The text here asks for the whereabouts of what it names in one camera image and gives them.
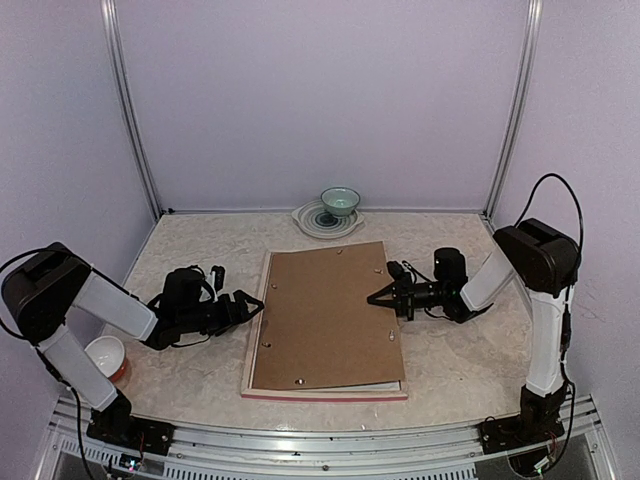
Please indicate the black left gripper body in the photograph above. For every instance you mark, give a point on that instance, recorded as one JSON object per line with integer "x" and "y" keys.
{"x": 219, "y": 321}

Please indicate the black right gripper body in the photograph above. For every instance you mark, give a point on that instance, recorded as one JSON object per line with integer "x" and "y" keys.
{"x": 416, "y": 297}

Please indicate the brown backing board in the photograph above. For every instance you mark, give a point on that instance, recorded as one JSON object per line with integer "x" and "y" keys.
{"x": 325, "y": 320}

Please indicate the wooden picture frame red edge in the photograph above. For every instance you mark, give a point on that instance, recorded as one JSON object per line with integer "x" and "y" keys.
{"x": 325, "y": 395}

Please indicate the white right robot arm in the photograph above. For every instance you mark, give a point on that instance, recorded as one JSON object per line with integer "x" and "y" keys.
{"x": 545, "y": 260}

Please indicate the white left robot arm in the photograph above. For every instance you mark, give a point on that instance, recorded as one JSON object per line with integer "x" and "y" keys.
{"x": 41, "y": 286}

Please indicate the white plate green rings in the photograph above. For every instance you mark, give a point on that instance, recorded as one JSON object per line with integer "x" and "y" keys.
{"x": 320, "y": 225}

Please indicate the green ceramic bowl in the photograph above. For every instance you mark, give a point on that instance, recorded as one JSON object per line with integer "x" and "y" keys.
{"x": 340, "y": 201}

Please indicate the white bowl orange outside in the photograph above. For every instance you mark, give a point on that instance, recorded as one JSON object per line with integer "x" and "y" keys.
{"x": 108, "y": 353}

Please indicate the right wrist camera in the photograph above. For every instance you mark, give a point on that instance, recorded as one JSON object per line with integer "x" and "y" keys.
{"x": 399, "y": 272}

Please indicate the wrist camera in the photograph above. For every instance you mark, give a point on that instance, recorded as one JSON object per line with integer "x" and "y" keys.
{"x": 215, "y": 279}
{"x": 399, "y": 272}

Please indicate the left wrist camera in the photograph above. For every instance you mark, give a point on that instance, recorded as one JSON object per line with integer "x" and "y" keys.
{"x": 215, "y": 279}

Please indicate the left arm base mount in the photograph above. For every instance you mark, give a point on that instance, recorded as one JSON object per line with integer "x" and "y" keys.
{"x": 132, "y": 432}

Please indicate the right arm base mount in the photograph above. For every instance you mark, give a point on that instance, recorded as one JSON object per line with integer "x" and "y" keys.
{"x": 520, "y": 430}

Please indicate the right aluminium corner post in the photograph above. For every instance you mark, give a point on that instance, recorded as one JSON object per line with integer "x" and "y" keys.
{"x": 517, "y": 108}

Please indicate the aluminium corner post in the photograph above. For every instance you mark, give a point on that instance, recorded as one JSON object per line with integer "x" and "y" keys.
{"x": 116, "y": 53}
{"x": 517, "y": 108}

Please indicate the left aluminium corner post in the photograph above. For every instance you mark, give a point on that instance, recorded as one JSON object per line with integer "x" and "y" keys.
{"x": 116, "y": 53}

